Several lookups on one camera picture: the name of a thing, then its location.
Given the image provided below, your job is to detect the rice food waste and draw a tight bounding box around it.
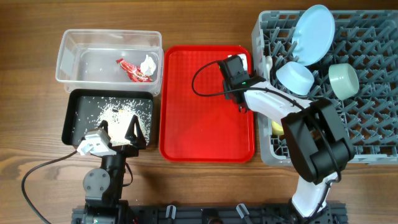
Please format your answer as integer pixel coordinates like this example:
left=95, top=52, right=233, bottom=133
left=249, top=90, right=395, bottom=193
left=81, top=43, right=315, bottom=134
left=71, top=96, right=153, bottom=146

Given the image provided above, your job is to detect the white plastic spoon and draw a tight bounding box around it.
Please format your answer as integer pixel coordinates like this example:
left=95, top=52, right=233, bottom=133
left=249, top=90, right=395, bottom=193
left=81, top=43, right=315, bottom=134
left=265, top=55, right=273, bottom=81

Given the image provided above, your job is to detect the yellow cup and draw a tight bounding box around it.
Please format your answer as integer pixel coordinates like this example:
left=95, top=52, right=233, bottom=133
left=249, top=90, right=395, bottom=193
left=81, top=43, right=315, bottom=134
left=271, top=121, right=284, bottom=136

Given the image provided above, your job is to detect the red snack wrapper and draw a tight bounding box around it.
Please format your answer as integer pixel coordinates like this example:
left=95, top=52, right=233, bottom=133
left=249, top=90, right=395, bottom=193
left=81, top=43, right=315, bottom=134
left=116, top=58, right=152, bottom=82

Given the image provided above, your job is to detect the light blue bowl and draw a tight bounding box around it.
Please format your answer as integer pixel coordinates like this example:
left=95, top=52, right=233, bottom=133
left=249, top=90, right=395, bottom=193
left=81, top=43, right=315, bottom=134
left=276, top=62, right=315, bottom=95

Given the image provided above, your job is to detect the white tissue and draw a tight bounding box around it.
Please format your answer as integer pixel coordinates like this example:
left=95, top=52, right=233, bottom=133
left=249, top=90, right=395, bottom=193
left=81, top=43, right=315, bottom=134
left=140, top=55, right=157, bottom=77

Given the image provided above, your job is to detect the light blue plate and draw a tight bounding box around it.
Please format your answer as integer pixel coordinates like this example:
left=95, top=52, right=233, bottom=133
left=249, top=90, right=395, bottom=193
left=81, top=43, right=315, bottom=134
left=292, top=4, right=335, bottom=66

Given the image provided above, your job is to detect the green bowl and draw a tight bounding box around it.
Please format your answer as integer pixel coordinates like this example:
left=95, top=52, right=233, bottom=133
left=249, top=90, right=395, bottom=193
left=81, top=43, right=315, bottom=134
left=328, top=63, right=359, bottom=100

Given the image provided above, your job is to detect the white plastic fork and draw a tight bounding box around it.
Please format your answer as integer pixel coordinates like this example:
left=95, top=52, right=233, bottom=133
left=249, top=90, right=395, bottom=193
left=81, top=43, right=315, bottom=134
left=239, top=105, right=247, bottom=113

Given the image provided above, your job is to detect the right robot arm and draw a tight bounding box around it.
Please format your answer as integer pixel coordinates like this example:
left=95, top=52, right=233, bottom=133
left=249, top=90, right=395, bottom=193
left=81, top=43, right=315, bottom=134
left=223, top=75, right=354, bottom=222

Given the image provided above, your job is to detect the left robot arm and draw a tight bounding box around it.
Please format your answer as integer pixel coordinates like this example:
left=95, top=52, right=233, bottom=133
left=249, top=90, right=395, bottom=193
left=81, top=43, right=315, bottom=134
left=72, top=115, right=147, bottom=224

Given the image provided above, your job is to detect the grey dishwasher rack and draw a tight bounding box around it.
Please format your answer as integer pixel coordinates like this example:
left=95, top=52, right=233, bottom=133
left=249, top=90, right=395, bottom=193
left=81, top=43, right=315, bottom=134
left=251, top=10, right=397, bottom=165

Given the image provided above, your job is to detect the black plastic tray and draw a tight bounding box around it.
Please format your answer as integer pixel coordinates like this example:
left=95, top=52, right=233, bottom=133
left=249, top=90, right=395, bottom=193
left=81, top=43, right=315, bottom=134
left=62, top=89, right=154, bottom=146

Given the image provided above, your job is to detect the red serving tray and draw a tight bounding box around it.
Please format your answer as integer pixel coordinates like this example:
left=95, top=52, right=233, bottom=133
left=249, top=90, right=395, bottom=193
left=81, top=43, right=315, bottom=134
left=159, top=45, right=255, bottom=163

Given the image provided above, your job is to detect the clear plastic bin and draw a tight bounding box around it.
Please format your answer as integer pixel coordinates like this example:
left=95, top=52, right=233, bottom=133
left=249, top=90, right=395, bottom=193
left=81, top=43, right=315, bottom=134
left=55, top=29, right=164, bottom=96

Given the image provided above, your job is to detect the right black cable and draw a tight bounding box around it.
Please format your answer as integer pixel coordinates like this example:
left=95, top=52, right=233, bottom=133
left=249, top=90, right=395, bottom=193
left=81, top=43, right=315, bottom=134
left=191, top=60, right=343, bottom=218

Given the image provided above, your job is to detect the black cable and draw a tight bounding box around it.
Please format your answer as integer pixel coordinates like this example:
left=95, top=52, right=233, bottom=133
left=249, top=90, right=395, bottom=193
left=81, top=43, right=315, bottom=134
left=191, top=60, right=343, bottom=218
left=20, top=150, right=77, bottom=224

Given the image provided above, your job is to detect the left black cable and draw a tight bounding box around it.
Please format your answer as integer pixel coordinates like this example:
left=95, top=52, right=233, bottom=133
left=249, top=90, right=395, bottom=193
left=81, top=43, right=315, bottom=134
left=20, top=150, right=77, bottom=224

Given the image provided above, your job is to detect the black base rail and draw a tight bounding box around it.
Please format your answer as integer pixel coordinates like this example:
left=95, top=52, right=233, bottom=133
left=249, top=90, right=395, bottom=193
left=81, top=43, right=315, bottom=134
left=70, top=202, right=348, bottom=224

